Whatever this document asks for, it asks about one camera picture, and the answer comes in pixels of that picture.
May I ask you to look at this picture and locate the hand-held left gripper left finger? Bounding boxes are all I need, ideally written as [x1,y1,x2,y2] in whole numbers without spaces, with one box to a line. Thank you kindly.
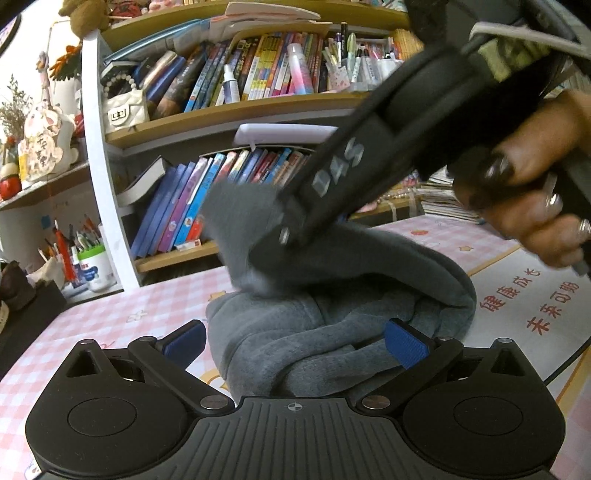
[67,320,234,416]

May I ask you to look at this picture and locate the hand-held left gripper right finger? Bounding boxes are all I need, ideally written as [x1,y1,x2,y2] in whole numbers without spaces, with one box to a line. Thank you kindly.
[355,318,527,414]

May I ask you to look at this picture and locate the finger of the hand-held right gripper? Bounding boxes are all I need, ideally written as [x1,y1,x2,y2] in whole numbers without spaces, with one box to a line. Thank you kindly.
[248,178,326,278]

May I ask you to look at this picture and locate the grey fleece garment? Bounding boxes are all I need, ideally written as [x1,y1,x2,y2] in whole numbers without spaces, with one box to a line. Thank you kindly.
[201,180,478,398]

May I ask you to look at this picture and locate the person's right hand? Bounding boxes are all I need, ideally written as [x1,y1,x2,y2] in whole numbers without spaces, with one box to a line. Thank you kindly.
[452,89,591,269]

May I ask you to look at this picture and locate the pink checked tablecloth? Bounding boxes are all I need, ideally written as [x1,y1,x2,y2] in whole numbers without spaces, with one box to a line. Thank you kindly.
[0,216,591,480]

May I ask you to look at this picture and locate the woven basket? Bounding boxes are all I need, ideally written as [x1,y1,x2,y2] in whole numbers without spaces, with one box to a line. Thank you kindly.
[392,28,426,62]

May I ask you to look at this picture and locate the bunch of pens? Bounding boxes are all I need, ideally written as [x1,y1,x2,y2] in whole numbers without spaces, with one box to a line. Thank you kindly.
[322,21,403,86]

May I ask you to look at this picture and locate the white flat box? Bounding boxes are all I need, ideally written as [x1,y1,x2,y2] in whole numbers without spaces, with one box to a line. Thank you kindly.
[233,122,343,151]

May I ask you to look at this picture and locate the pink pen cup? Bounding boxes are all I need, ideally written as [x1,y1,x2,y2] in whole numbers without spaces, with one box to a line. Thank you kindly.
[327,65,350,92]

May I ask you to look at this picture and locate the stack of magazines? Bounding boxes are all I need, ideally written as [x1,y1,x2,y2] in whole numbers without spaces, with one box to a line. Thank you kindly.
[416,165,491,224]

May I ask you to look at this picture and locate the row of blue books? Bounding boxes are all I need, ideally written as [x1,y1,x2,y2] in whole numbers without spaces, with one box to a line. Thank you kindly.
[115,147,315,260]

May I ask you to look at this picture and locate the white pencil pot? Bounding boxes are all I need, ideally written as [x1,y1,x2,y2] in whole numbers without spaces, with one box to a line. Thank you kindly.
[76,247,117,292]

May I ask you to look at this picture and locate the white printed desk mat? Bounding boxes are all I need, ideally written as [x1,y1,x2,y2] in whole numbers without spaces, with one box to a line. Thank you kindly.
[464,240,591,416]

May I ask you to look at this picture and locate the pink and blue gradient bottle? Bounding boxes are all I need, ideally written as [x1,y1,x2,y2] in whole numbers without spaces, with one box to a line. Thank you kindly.
[286,41,311,96]

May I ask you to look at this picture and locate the white spray bottle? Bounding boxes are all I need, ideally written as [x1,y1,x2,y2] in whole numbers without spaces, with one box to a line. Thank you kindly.
[222,65,242,105]

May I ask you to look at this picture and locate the bunch of coloured pencils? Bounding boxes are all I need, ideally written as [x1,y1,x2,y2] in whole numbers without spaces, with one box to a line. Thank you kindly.
[38,213,106,283]

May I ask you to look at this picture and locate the black box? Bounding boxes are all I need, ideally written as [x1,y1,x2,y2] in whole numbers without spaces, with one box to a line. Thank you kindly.
[0,281,68,377]

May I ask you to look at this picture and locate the row of thin colourful books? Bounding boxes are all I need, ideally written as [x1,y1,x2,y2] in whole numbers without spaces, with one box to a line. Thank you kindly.
[185,31,334,112]

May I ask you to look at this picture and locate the dark brown figurine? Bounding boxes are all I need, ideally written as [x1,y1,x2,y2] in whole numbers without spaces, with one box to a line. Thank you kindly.
[0,260,38,315]

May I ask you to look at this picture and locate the loose paper booklets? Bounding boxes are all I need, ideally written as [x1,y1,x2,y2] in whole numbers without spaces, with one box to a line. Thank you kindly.
[208,1,322,43]

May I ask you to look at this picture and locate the white quilted purse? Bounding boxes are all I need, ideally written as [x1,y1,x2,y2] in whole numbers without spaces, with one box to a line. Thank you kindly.
[103,89,149,136]

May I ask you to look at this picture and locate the wooden side shelf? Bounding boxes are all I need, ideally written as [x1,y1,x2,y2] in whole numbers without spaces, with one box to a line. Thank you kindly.
[0,159,92,214]

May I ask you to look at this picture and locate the white rabbit figure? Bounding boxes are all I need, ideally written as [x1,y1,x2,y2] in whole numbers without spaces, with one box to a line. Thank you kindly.
[17,102,78,182]

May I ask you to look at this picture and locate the orange artificial flowers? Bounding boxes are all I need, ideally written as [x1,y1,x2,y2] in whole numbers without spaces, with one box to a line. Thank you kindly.
[48,44,85,82]

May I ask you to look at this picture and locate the brown teddy bear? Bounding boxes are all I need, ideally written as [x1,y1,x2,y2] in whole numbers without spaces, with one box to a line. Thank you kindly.
[60,0,112,38]

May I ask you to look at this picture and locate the dried flower bunch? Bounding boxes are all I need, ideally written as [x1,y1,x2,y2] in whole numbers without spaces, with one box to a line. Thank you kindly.
[0,75,34,141]

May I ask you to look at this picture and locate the pearl necklace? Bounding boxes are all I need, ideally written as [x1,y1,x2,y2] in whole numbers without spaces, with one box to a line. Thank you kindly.
[364,187,422,214]

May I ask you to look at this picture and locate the wooden bookshelf with white post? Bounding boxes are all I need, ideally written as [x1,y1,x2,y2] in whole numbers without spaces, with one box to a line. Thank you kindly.
[81,0,462,289]

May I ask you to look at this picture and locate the pearl bracelet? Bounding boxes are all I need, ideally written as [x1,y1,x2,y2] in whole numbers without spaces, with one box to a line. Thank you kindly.
[102,74,140,100]

